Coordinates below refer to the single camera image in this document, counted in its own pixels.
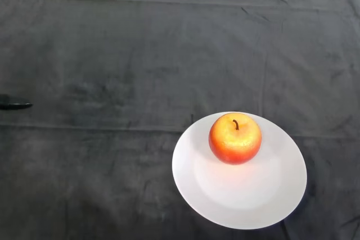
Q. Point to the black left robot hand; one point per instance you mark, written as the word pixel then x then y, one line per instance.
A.
pixel 14 106

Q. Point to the red yellow apple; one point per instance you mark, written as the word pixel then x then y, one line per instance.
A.
pixel 235 138

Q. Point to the white round plate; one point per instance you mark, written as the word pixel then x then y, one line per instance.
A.
pixel 239 189

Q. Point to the black cloth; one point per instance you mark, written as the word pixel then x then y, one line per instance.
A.
pixel 140 54

